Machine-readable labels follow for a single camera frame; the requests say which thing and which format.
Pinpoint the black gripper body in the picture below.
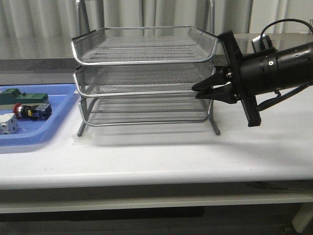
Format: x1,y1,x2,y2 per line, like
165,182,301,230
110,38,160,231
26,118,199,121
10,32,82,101
218,30,278,127

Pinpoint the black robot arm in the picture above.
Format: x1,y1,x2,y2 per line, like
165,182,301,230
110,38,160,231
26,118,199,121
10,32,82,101
192,30,313,127

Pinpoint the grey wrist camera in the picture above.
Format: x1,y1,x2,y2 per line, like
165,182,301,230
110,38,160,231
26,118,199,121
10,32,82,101
251,34,273,53

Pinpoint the white metal valve block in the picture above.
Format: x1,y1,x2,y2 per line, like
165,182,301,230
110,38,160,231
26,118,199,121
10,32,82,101
0,113,18,135

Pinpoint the silver mesh tray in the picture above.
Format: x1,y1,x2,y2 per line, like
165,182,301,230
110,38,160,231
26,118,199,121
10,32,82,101
71,25,218,66
73,62,216,97
79,94,211,126

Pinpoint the silver rack frame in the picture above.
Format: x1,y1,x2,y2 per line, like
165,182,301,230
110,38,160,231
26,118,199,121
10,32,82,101
75,0,221,137

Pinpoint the blue plastic tray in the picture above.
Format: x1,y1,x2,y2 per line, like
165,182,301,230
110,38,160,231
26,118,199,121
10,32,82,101
0,84,79,146

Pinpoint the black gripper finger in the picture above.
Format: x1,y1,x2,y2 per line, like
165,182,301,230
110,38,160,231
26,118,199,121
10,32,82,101
192,67,229,92
195,83,240,104

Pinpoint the green terminal block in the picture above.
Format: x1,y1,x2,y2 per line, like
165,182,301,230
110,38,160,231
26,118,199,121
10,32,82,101
0,88,48,105

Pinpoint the red emergency stop button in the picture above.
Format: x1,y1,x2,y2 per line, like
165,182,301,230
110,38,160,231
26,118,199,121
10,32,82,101
12,103,52,120

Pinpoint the dark back counter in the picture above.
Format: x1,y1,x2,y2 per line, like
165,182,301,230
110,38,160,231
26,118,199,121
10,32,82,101
0,32,313,85

